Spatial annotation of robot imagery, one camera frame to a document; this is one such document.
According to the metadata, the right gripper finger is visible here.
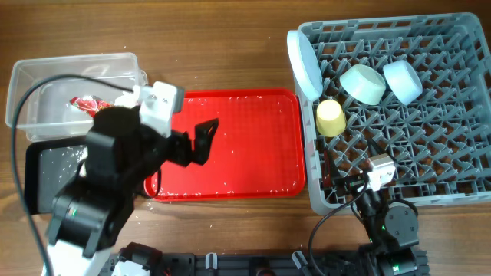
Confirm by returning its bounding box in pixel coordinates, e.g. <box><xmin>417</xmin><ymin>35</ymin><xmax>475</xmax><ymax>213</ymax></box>
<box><xmin>323</xmin><ymin>149</ymin><xmax>340</xmax><ymax>188</ymax></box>
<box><xmin>366</xmin><ymin>138</ymin><xmax>393</xmax><ymax>159</ymax></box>

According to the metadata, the yellow cup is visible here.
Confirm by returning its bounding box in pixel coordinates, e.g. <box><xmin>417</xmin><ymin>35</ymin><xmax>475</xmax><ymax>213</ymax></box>
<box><xmin>316</xmin><ymin>100</ymin><xmax>346</xmax><ymax>137</ymax></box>

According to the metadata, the green bowl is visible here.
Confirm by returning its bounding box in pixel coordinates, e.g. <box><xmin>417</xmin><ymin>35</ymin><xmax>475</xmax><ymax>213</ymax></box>
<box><xmin>339</xmin><ymin>64</ymin><xmax>386</xmax><ymax>105</ymax></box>

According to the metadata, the white tissue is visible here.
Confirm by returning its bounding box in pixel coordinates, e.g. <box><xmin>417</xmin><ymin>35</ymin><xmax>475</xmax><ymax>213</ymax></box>
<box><xmin>114</xmin><ymin>94</ymin><xmax>138</xmax><ymax>108</ymax></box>

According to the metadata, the light blue bowl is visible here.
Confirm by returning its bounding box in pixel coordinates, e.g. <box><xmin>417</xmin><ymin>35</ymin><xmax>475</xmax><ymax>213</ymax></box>
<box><xmin>383</xmin><ymin>60</ymin><xmax>423</xmax><ymax>105</ymax></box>

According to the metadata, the red snack wrapper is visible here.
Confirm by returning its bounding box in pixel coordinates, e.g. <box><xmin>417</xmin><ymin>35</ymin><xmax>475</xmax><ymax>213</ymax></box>
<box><xmin>70</xmin><ymin>96</ymin><xmax>112</xmax><ymax>117</ymax></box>

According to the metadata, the light blue plate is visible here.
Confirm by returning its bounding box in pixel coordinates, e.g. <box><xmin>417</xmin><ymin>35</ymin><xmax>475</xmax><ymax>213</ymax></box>
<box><xmin>287</xmin><ymin>30</ymin><xmax>323</xmax><ymax>101</ymax></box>

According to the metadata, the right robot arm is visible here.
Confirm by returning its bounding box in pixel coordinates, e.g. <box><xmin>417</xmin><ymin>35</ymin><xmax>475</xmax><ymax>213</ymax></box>
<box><xmin>321</xmin><ymin>139</ymin><xmax>419</xmax><ymax>252</ymax></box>

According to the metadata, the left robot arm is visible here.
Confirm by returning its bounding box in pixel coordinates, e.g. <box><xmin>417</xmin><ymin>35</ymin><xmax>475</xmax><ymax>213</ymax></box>
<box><xmin>43</xmin><ymin>107</ymin><xmax>219</xmax><ymax>275</ymax></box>

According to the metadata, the grey dishwasher rack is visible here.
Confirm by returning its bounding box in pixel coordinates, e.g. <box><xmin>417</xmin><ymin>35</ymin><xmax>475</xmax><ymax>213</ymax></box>
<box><xmin>294</xmin><ymin>13</ymin><xmax>490</xmax><ymax>215</ymax></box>

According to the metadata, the red serving tray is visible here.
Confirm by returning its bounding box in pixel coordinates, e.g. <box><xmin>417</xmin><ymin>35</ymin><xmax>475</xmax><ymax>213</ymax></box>
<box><xmin>143</xmin><ymin>88</ymin><xmax>306</xmax><ymax>202</ymax></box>

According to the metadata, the white rice on plate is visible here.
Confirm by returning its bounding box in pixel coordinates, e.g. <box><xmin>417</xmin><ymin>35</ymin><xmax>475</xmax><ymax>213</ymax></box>
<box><xmin>43</xmin><ymin>146</ymin><xmax>87</xmax><ymax>179</ymax></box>

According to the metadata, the black tray bin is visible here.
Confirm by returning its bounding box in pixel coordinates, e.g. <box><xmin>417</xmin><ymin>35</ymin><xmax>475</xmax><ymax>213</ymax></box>
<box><xmin>23</xmin><ymin>136</ymin><xmax>135</xmax><ymax>215</ymax></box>

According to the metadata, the clear plastic bin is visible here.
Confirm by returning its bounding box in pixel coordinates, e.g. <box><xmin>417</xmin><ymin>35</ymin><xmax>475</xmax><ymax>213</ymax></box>
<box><xmin>5</xmin><ymin>52</ymin><xmax>149</xmax><ymax>143</ymax></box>

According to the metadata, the right black cable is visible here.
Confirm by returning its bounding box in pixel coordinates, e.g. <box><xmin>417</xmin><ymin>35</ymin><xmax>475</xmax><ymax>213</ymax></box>
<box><xmin>308</xmin><ymin>187</ymin><xmax>369</xmax><ymax>276</ymax></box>

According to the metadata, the black cable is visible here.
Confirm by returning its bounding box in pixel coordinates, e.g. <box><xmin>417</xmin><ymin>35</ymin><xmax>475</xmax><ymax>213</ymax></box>
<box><xmin>10</xmin><ymin>74</ymin><xmax>135</xmax><ymax>276</ymax></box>
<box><xmin>308</xmin><ymin>187</ymin><xmax>369</xmax><ymax>276</ymax></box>

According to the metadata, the left black cable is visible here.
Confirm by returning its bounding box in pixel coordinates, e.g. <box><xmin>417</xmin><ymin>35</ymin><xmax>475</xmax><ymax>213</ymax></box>
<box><xmin>10</xmin><ymin>74</ymin><xmax>135</xmax><ymax>276</ymax></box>

